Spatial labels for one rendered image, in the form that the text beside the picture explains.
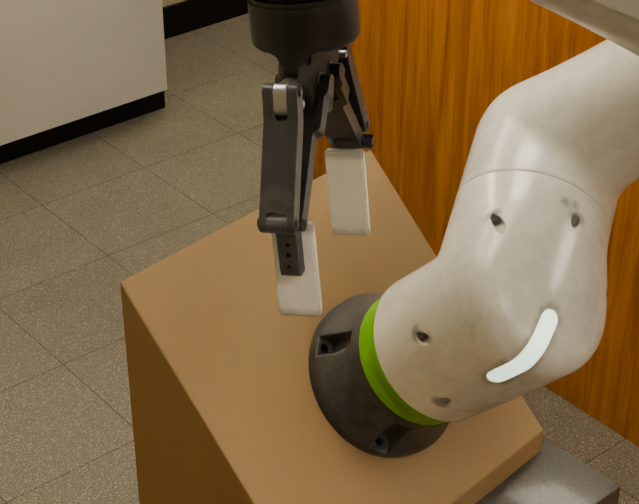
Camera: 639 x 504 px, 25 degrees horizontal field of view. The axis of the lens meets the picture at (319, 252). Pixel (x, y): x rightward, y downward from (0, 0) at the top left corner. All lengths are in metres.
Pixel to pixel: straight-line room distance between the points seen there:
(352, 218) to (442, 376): 0.14
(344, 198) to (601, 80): 0.22
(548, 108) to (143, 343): 0.38
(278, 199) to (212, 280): 0.30
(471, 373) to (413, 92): 1.94
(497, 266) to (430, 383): 0.12
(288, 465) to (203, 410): 0.09
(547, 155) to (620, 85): 0.09
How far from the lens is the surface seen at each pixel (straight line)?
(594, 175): 1.18
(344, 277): 1.32
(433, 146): 3.04
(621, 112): 1.14
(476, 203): 1.16
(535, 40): 2.74
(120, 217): 3.62
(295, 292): 1.01
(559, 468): 1.40
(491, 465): 1.35
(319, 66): 1.00
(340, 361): 1.24
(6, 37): 3.73
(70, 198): 3.72
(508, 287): 1.09
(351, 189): 1.11
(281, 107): 0.96
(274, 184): 0.96
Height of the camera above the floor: 1.84
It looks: 32 degrees down
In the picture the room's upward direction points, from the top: straight up
